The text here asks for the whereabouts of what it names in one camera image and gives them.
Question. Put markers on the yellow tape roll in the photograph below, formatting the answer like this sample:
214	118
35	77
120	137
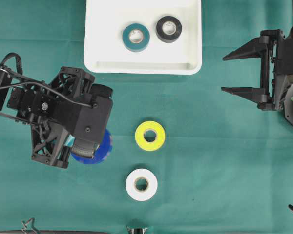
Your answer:
155	127

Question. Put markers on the teal tape roll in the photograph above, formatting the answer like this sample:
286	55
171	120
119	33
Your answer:
136	37

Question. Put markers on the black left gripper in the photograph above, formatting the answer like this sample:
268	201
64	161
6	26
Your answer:
38	107

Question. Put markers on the black tape roll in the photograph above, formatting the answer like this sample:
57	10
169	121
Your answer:
168	29

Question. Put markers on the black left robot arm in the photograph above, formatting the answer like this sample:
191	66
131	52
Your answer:
11	75

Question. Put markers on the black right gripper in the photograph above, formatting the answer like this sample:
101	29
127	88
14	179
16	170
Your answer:
281	52

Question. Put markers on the metal bracket at edge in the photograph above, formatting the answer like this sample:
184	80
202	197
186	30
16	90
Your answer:
137	230

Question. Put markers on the blue tape roll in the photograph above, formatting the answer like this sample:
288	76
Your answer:
102	152

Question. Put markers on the metal wire clip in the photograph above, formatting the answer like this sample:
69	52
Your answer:
29	224

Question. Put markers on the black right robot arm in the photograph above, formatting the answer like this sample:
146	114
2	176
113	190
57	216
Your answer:
266	77

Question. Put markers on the white tape roll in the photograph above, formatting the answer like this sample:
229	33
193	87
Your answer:
152	184

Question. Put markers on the white plastic case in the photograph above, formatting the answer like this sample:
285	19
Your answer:
105	52

